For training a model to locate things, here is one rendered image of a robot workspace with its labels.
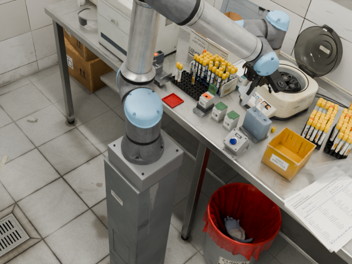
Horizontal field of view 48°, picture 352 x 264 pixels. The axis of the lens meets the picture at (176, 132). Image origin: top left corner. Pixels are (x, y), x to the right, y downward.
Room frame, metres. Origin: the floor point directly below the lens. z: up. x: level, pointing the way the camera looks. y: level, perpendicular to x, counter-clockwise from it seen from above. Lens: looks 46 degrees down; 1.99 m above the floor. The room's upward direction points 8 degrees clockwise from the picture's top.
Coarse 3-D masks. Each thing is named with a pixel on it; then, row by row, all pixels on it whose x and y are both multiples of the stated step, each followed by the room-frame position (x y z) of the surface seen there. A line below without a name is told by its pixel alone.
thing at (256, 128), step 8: (248, 112) 1.15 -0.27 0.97; (256, 112) 1.15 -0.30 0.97; (248, 120) 1.14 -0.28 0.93; (256, 120) 1.11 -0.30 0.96; (264, 120) 1.10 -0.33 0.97; (240, 128) 1.14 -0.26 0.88; (248, 128) 1.13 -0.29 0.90; (256, 128) 1.10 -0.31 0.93; (264, 128) 1.08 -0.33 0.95; (248, 136) 1.10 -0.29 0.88; (256, 136) 1.09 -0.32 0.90; (264, 136) 1.09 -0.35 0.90
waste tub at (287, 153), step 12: (288, 132) 1.07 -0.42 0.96; (276, 144) 1.05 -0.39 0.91; (288, 144) 1.06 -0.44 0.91; (300, 144) 1.04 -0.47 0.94; (312, 144) 1.01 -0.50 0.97; (264, 156) 0.98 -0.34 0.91; (276, 156) 0.95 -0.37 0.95; (288, 156) 1.02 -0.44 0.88; (300, 156) 1.03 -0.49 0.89; (276, 168) 0.94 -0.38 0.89; (288, 168) 0.92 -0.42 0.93; (300, 168) 0.95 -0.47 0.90; (288, 180) 0.91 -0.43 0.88
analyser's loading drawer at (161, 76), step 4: (156, 60) 1.43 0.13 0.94; (152, 64) 1.42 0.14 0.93; (156, 64) 1.43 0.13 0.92; (156, 68) 1.37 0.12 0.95; (160, 68) 1.39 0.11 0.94; (156, 72) 1.37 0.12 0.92; (160, 72) 1.39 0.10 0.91; (164, 72) 1.39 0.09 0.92; (156, 76) 1.36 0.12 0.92; (160, 76) 1.36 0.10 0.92; (164, 76) 1.34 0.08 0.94; (168, 76) 1.35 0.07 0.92; (160, 80) 1.32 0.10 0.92; (164, 80) 1.34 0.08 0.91; (168, 80) 1.36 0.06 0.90; (160, 84) 1.32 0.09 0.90
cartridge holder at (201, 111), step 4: (212, 104) 1.23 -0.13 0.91; (196, 108) 1.21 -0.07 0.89; (200, 108) 1.21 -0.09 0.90; (204, 108) 1.20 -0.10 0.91; (208, 108) 1.21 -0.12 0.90; (212, 108) 1.23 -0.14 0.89; (196, 112) 1.20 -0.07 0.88; (200, 112) 1.19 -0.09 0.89; (204, 112) 1.19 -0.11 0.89; (208, 112) 1.21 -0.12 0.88
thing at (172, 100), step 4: (168, 96) 1.28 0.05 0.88; (172, 96) 1.28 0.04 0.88; (176, 96) 1.29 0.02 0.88; (164, 100) 1.25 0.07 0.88; (168, 100) 1.26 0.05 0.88; (172, 100) 1.26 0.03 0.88; (176, 100) 1.26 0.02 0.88; (180, 100) 1.27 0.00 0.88; (168, 104) 1.23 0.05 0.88; (172, 104) 1.23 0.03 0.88; (176, 104) 1.23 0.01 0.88
